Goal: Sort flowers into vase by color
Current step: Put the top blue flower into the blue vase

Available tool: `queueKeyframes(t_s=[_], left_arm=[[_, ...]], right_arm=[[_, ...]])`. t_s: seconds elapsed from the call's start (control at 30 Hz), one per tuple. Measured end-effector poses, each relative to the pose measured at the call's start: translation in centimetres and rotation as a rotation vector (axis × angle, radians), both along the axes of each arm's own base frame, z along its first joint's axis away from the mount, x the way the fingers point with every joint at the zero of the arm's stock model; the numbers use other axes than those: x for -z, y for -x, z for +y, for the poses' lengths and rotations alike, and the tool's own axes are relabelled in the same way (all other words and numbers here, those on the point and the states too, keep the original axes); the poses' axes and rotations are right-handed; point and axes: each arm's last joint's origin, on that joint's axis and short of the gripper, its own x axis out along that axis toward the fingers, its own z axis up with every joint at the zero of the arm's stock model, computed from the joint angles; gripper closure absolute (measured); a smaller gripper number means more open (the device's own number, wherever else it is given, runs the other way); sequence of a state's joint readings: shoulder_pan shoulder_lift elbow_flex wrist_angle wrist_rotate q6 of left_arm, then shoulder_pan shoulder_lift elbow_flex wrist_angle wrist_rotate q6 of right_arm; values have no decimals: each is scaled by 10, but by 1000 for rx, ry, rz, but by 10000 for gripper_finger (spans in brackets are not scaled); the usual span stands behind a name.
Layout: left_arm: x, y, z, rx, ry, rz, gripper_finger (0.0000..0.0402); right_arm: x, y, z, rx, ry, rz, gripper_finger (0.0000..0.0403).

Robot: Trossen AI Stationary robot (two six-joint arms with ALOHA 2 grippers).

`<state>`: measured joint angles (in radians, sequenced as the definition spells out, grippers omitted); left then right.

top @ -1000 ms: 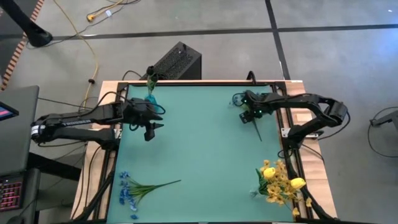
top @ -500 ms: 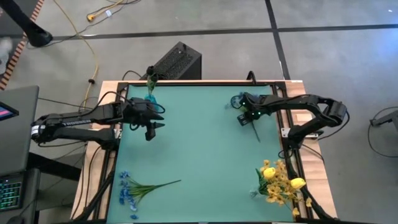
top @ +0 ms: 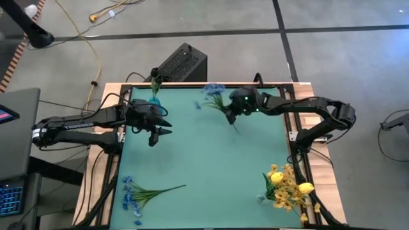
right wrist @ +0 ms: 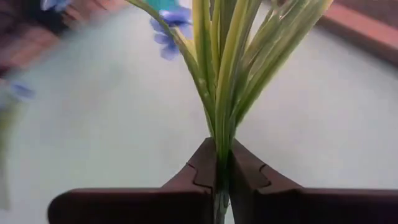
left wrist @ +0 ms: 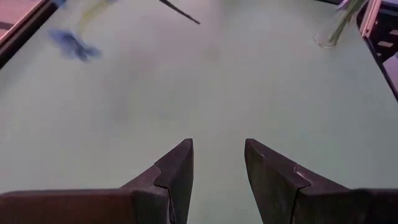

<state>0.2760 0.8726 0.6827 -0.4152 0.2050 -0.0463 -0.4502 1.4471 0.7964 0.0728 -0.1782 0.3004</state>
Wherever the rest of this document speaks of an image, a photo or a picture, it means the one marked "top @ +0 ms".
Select long yellow cable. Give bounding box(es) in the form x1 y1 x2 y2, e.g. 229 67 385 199
53 0 103 112

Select black post with foot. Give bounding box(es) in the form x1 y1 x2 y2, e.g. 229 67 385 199
0 0 56 49

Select black desk crossbar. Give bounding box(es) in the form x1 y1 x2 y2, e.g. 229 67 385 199
29 155 84 187

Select black computer mouse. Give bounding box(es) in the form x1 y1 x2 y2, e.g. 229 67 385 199
5 221 26 230

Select blue glass vase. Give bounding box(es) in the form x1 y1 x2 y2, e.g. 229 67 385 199
148 95 163 108

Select yellow tulip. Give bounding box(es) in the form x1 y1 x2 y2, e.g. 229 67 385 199
261 171 285 202
297 181 316 205

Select black floor stand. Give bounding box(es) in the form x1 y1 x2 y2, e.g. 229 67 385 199
378 109 409 163

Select small lit screen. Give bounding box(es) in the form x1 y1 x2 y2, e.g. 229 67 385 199
0 103 20 125

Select black perforated computer case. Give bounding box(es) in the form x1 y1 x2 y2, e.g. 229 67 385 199
144 42 208 83

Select blue flower bunch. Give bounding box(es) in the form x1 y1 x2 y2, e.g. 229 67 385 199
192 82 240 135
121 174 187 227

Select teal table mat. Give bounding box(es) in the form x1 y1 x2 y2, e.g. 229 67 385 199
109 86 304 229

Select backlit black keyboard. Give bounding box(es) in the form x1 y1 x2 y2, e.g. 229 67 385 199
0 183 26 219

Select yellow plug extension cord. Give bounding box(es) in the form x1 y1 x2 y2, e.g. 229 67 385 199
88 0 128 24

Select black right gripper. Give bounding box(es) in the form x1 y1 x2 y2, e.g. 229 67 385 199
225 86 260 126

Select clear glass vase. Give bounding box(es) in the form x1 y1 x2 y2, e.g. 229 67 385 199
255 192 272 205

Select black cable loop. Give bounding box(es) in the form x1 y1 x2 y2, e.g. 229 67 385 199
125 72 147 84
253 72 265 88

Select black cable bundle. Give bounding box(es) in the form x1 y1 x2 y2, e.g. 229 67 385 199
76 148 120 227
287 149 345 227

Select dark grey desk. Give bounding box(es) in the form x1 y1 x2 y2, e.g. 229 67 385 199
0 88 42 180

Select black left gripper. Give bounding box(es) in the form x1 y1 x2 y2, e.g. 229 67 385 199
126 98 173 148

